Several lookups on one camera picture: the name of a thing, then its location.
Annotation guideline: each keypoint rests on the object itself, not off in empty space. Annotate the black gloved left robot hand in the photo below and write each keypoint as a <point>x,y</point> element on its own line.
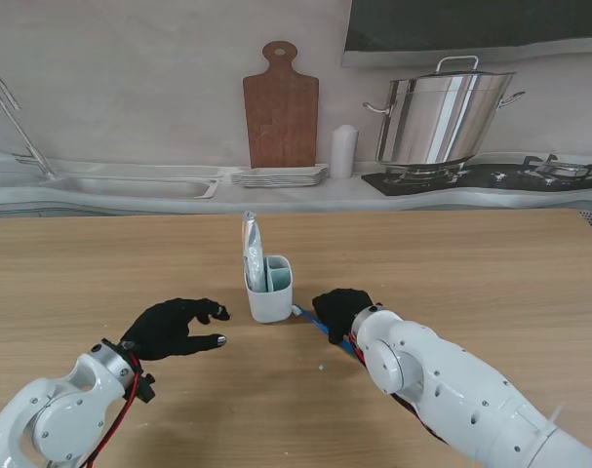
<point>164,331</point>

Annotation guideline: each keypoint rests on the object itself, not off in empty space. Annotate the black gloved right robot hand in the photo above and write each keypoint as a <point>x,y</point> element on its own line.
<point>342,309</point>

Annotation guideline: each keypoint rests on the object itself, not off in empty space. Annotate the blue toothbrush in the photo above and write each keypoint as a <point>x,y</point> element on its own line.
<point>307,316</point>

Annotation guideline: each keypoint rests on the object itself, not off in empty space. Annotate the white divided toothbrush holder cup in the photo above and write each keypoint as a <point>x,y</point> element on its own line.
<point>271,307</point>

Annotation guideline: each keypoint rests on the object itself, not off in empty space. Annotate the silver toothpaste tube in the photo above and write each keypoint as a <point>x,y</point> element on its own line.
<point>252,244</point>

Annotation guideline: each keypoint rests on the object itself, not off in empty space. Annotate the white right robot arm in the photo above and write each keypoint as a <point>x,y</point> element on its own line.
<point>446,370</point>

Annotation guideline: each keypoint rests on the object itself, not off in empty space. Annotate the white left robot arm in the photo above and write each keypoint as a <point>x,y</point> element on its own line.
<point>56,419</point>

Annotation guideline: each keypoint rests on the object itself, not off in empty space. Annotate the stainless steel sink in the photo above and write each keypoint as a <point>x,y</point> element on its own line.
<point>130,187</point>

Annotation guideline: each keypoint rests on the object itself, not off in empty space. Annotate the stack of white plates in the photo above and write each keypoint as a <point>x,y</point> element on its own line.
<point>276,176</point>

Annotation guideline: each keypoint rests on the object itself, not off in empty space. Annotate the black gas stove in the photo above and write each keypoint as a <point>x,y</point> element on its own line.
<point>422,183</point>

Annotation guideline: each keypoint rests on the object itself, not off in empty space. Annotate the white cylindrical bottle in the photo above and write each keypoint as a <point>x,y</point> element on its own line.
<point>344,153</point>

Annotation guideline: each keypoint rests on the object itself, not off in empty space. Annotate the brown wooden cutting board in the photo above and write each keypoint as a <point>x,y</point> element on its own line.
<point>281,122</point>

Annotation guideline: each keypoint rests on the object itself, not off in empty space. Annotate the large stainless steel pot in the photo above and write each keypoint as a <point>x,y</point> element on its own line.
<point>437,122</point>

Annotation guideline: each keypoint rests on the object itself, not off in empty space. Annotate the chrome kitchen faucet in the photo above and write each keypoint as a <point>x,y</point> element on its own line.
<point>26,141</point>

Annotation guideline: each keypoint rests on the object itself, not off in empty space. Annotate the dark range hood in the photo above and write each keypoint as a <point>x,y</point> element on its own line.
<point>471,24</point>

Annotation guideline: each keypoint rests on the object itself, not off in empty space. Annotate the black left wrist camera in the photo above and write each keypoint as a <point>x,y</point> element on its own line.
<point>146,389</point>

